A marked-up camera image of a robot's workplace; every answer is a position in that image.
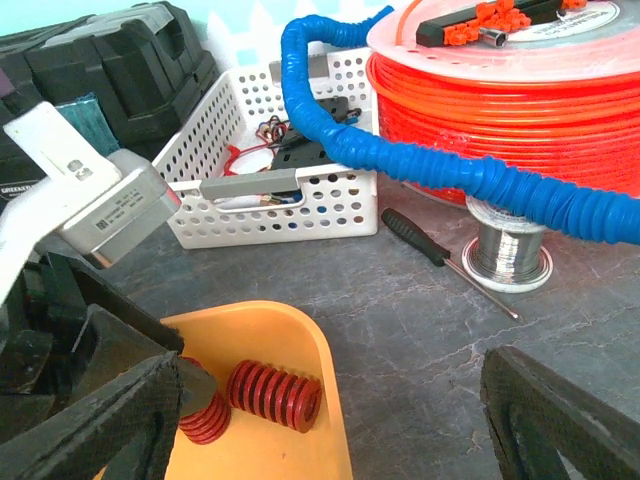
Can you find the orange plastic tray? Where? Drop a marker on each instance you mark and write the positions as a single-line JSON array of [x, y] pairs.
[[253, 448]]

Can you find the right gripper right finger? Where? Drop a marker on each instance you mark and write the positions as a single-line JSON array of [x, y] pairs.
[[536, 418]]

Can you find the red spring top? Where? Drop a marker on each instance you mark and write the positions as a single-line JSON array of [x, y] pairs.
[[276, 395]]

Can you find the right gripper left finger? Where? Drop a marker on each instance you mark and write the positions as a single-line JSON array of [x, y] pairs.
[[124, 430]]

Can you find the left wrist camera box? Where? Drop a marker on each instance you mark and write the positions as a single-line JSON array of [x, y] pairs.
[[114, 224]]

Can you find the black terminal strip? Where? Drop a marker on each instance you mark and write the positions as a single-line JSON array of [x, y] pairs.
[[489, 22]]

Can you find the white plastic basket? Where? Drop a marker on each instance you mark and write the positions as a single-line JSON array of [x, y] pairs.
[[245, 176]]

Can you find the solder wire spool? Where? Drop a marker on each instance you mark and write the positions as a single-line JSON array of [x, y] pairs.
[[507, 254]]

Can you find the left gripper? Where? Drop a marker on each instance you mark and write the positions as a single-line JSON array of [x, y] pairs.
[[66, 332]]

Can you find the red cylinder bushing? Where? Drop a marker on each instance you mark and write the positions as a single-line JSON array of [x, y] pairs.
[[208, 424]]

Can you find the black handled screwdriver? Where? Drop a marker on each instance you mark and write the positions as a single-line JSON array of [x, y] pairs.
[[409, 232]]

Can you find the red filament spool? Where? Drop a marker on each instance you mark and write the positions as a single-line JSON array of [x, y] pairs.
[[559, 98]]

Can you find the black toolbox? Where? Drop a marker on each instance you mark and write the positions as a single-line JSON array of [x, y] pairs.
[[145, 65]]

